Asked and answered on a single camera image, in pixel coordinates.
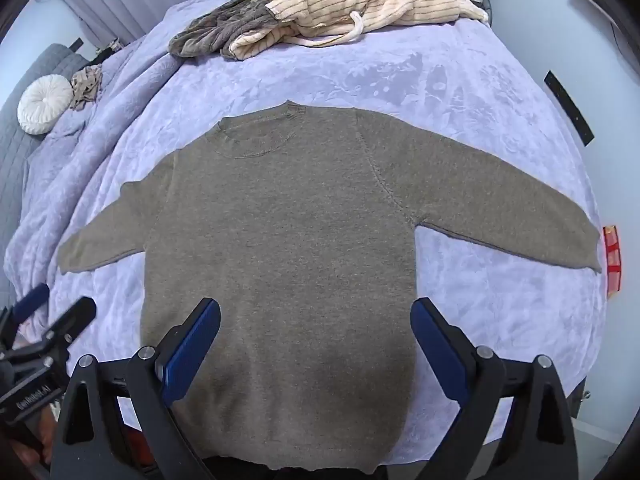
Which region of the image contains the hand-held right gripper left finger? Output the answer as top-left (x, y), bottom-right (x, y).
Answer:
top-left (50, 297), bottom-right (223, 480)

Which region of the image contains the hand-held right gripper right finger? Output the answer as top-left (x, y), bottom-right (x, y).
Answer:
top-left (410, 297), bottom-right (581, 480)

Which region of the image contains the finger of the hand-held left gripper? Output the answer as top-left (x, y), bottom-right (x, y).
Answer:
top-left (10, 283), bottom-right (51, 323)
top-left (42, 296), bottom-right (97, 347)

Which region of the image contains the olive brown knit sweater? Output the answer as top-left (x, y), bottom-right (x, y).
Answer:
top-left (56, 101), bottom-right (603, 473)

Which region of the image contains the person's left hand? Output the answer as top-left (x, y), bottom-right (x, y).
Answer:
top-left (0, 412), bottom-right (56, 468)

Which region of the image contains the grey quilted sofa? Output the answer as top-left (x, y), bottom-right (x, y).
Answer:
top-left (0, 42), bottom-right (91, 301)

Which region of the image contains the white round cushion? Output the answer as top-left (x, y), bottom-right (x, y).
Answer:
top-left (17, 74), bottom-right (74, 136)

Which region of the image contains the beige crumpled cloth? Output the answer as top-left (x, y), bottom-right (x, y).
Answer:
top-left (69, 66), bottom-right (103, 111)

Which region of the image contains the lavender fleece blanket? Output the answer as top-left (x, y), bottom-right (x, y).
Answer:
top-left (2, 0), bottom-right (603, 466)

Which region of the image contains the pale lavender curtain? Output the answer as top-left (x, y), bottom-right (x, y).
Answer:
top-left (50, 0), bottom-right (271, 48)

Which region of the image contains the grey green crumpled garment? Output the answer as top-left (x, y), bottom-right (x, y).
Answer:
top-left (167, 0), bottom-right (281, 59)

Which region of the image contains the cream striped garment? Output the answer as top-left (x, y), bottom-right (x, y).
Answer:
top-left (232, 0), bottom-right (490, 61)

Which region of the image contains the black wall bar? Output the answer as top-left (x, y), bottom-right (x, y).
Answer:
top-left (544, 71), bottom-right (596, 147)

